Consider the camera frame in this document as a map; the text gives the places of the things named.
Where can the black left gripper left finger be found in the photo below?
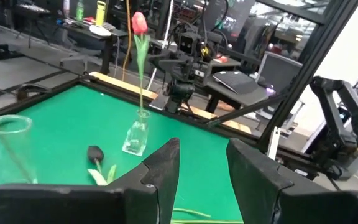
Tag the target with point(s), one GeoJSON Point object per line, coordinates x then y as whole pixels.
{"type": "Point", "coordinates": [129, 199]}

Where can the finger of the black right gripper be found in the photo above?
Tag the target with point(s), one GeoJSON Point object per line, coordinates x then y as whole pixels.
{"type": "Point", "coordinates": [182, 73]}
{"type": "Point", "coordinates": [165, 59]}

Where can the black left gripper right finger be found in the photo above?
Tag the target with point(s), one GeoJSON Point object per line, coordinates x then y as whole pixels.
{"type": "Point", "coordinates": [266, 199]}

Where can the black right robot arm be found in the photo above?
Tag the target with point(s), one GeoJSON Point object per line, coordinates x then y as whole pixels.
{"type": "Point", "coordinates": [180, 91]}

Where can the ribbed narrow-neck glass vase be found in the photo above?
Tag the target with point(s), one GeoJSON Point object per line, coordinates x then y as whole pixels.
{"type": "Point", "coordinates": [135, 140]}

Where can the slim flared glass vase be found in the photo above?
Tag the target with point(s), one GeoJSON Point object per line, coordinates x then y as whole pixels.
{"type": "Point", "coordinates": [20, 149]}

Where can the red flat object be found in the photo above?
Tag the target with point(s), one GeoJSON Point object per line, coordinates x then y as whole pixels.
{"type": "Point", "coordinates": [221, 59]}

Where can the white rod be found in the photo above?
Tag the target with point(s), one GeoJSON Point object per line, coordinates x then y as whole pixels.
{"type": "Point", "coordinates": [166, 31]}

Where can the black keyboard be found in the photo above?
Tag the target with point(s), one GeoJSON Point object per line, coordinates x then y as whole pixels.
{"type": "Point", "coordinates": [235, 81]}

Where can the dark desk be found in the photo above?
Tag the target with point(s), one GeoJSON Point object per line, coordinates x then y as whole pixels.
{"type": "Point", "coordinates": [104, 37]}

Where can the white flat object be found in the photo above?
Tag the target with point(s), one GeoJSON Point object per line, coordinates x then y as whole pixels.
{"type": "Point", "coordinates": [99, 30]}

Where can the yellow-green bottle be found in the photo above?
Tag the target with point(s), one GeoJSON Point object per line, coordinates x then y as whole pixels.
{"type": "Point", "coordinates": [100, 14]}

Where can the green bottle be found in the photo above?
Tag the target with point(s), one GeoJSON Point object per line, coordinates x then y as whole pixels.
{"type": "Point", "coordinates": [79, 11]}

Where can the white bottle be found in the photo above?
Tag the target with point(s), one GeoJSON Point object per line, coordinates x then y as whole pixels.
{"type": "Point", "coordinates": [66, 7]}

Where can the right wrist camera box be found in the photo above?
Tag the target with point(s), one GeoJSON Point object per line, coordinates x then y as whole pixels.
{"type": "Point", "coordinates": [186, 43]}

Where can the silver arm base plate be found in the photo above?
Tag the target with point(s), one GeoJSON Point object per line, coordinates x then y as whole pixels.
{"type": "Point", "coordinates": [158, 103]}

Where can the silver frame bracket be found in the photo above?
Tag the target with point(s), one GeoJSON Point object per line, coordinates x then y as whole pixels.
{"type": "Point", "coordinates": [273, 143]}

